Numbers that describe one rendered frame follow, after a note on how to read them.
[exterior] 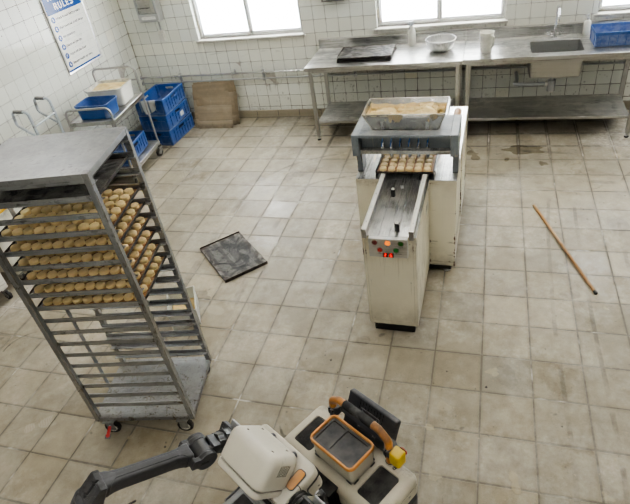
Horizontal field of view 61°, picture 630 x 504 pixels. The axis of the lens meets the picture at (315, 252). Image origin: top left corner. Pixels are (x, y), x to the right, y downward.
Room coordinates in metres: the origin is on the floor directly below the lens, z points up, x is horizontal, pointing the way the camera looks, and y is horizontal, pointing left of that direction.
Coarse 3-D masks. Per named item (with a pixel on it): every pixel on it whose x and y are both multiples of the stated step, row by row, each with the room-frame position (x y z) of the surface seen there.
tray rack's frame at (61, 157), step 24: (24, 144) 2.57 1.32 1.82; (48, 144) 2.52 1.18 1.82; (72, 144) 2.47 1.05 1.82; (96, 144) 2.42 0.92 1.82; (0, 168) 2.33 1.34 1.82; (24, 168) 2.28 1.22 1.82; (48, 168) 2.24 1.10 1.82; (72, 168) 2.19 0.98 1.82; (96, 168) 2.20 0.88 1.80; (0, 264) 2.22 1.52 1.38; (24, 288) 2.24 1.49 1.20; (96, 312) 2.67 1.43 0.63; (48, 336) 2.22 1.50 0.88; (96, 360) 2.47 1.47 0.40; (120, 360) 2.67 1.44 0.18; (144, 360) 2.65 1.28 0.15; (192, 360) 2.58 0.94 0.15; (192, 384) 2.37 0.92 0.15; (96, 408) 2.24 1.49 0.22; (120, 408) 2.27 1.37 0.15; (144, 408) 2.24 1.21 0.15; (168, 408) 2.21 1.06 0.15
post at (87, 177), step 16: (96, 192) 2.12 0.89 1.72; (96, 208) 2.12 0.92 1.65; (112, 224) 2.14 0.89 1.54; (112, 240) 2.12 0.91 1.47; (128, 272) 2.12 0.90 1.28; (144, 304) 2.12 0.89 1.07; (160, 336) 2.13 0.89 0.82; (160, 352) 2.12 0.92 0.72; (176, 384) 2.12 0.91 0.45; (192, 416) 2.12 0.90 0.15
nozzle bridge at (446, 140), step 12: (360, 120) 3.66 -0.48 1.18; (444, 120) 3.42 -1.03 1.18; (456, 120) 3.39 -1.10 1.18; (360, 132) 3.46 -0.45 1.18; (372, 132) 3.42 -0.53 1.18; (384, 132) 3.39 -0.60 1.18; (396, 132) 3.36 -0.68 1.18; (408, 132) 3.33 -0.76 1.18; (420, 132) 3.30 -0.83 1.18; (432, 132) 3.27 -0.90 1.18; (444, 132) 3.24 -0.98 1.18; (456, 132) 3.21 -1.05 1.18; (360, 144) 3.46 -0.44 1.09; (372, 144) 3.46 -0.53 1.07; (384, 144) 3.43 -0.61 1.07; (396, 144) 3.40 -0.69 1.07; (420, 144) 3.34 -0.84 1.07; (432, 144) 3.31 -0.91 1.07; (444, 144) 3.28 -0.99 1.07; (456, 144) 3.17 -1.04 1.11; (360, 156) 3.52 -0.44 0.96; (456, 156) 3.17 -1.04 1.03; (360, 168) 3.52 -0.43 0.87; (456, 168) 3.27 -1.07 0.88
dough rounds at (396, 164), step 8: (384, 160) 3.48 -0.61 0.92; (392, 160) 3.46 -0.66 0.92; (400, 160) 3.44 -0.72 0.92; (408, 160) 3.42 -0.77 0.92; (416, 160) 3.43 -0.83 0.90; (424, 160) 3.41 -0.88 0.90; (432, 160) 3.37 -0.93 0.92; (384, 168) 3.36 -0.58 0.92; (392, 168) 3.34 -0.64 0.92; (400, 168) 3.32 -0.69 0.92; (408, 168) 3.30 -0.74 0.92; (416, 168) 3.28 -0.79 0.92; (424, 168) 3.27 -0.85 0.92; (432, 168) 3.28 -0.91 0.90
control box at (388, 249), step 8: (368, 240) 2.68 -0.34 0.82; (376, 240) 2.66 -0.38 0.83; (384, 240) 2.64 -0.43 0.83; (392, 240) 2.62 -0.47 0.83; (400, 240) 2.60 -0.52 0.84; (376, 248) 2.66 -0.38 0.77; (384, 248) 2.64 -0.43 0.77; (392, 248) 2.62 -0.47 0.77; (400, 248) 2.60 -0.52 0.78; (376, 256) 2.66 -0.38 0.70; (384, 256) 2.64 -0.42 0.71; (392, 256) 2.62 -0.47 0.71; (400, 256) 2.60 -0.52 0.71
